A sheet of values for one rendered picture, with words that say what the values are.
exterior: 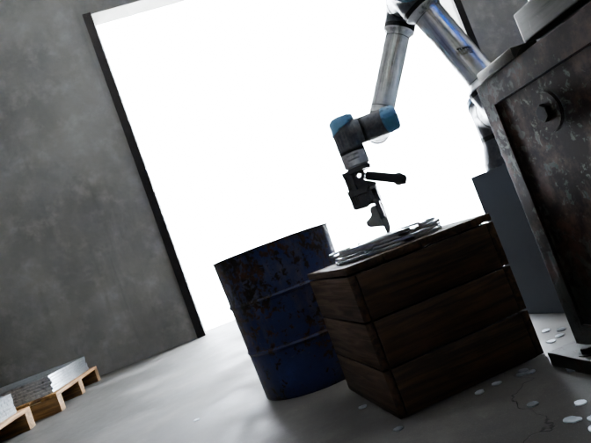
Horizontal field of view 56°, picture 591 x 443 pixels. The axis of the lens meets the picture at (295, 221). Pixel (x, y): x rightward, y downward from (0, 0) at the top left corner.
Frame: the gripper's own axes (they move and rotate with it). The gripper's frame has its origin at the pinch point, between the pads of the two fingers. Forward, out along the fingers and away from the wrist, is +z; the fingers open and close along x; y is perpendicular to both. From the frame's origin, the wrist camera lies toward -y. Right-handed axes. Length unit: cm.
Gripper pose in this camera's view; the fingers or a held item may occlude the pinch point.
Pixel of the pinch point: (389, 228)
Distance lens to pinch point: 162.9
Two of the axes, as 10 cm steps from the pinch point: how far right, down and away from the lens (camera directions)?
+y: -9.1, 3.5, 2.3
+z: 3.5, 9.4, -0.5
